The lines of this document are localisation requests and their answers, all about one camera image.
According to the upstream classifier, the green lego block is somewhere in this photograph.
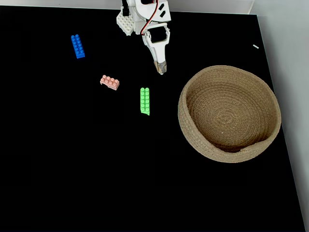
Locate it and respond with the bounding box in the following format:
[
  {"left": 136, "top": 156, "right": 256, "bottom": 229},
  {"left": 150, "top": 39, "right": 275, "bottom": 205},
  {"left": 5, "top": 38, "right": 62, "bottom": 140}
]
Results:
[{"left": 140, "top": 87, "right": 150, "bottom": 116}]

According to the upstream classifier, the pink lego block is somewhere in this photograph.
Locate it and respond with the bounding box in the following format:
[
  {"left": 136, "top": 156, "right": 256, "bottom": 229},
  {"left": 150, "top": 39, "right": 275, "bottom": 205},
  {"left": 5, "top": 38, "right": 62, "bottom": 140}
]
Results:
[{"left": 99, "top": 74, "right": 120, "bottom": 91}]

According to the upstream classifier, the blue lego block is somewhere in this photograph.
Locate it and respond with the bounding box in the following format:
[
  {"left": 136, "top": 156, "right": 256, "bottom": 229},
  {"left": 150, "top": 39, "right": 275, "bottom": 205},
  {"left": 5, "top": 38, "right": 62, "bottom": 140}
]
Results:
[{"left": 70, "top": 34, "right": 85, "bottom": 59}]

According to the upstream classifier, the red black white gripper cable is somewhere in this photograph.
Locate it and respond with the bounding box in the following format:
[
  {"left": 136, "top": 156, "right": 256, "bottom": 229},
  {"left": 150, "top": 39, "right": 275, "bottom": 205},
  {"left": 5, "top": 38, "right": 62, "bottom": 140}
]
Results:
[{"left": 141, "top": 0, "right": 160, "bottom": 37}]

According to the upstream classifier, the round woven rope basket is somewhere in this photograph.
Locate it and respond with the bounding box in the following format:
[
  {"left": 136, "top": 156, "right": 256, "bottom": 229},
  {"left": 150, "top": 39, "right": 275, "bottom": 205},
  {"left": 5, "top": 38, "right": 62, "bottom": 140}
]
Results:
[{"left": 178, "top": 65, "right": 282, "bottom": 163}]

